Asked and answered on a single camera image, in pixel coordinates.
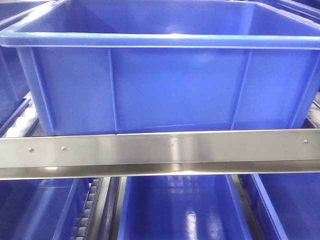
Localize blue target crate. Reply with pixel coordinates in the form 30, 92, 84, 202
0, 0, 320, 136

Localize lower centre blue crate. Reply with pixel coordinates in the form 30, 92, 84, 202
117, 174, 252, 240

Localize steel shelf front bar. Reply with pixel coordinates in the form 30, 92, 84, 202
0, 129, 320, 180

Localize lower left blue crate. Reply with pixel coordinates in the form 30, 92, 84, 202
0, 178, 90, 240

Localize upper left blue crate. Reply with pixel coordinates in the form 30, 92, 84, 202
0, 1, 71, 134

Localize lower right blue crate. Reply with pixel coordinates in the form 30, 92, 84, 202
239, 173, 320, 240

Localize far left roller rail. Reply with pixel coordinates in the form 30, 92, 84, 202
4, 106, 38, 138

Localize roller rail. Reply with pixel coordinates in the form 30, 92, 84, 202
4, 106, 38, 138
74, 177, 104, 240

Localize lower roller rail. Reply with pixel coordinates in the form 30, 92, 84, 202
74, 177, 104, 240

